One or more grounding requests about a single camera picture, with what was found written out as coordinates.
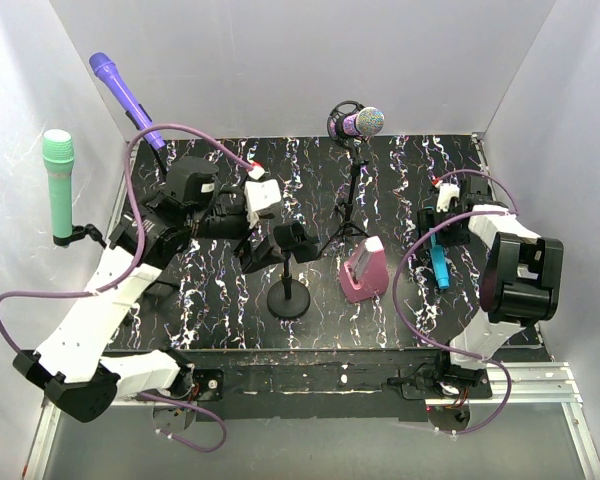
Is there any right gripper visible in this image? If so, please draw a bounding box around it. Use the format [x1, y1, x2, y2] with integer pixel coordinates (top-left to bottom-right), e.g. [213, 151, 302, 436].
[416, 205, 472, 250]

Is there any blue microphone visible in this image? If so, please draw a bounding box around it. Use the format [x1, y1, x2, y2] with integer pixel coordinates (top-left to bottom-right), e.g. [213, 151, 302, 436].
[429, 234, 450, 291]

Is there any black round-base desk stand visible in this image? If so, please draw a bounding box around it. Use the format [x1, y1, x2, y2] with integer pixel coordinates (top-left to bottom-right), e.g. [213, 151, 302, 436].
[266, 222, 320, 320]

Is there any glitter purple microphone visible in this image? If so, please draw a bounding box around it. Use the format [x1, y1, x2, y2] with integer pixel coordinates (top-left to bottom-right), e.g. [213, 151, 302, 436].
[327, 106, 385, 140]

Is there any black tripod shock-mount stand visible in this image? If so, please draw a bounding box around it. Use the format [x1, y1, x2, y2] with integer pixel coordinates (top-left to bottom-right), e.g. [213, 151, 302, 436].
[319, 100, 371, 255]

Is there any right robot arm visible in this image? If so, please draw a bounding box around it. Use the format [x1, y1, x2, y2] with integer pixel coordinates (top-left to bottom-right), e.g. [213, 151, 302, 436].
[417, 174, 564, 398]

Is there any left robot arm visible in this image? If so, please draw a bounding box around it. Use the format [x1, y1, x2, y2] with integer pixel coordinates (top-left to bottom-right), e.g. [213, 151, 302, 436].
[13, 157, 282, 423]

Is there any pink phone dock stand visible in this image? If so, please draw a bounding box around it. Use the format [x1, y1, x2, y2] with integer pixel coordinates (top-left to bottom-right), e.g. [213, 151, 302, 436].
[339, 236, 389, 303]

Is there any green microphone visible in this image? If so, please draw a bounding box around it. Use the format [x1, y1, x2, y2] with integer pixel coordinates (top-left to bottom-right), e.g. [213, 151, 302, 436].
[42, 129, 75, 247]

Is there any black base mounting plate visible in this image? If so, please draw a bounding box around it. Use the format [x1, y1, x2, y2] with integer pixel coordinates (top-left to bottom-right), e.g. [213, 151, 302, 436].
[134, 347, 551, 426]

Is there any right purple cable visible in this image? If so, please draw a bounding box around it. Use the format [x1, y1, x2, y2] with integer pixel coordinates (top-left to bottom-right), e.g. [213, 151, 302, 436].
[393, 169, 524, 435]

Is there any purple cable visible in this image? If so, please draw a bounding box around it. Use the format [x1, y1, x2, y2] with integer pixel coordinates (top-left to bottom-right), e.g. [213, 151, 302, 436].
[393, 169, 524, 435]
[0, 122, 261, 454]

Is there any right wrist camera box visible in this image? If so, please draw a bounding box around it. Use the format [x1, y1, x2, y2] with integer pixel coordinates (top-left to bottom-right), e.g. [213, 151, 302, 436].
[435, 182, 460, 213]

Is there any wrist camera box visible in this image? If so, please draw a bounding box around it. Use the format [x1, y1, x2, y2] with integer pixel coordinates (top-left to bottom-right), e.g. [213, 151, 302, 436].
[244, 179, 282, 228]
[435, 182, 460, 213]

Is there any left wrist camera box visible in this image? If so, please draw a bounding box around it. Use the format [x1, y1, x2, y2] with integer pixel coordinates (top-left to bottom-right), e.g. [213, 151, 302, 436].
[244, 179, 282, 228]

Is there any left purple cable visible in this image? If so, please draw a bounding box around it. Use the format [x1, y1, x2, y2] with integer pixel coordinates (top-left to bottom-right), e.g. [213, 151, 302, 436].
[0, 122, 261, 454]

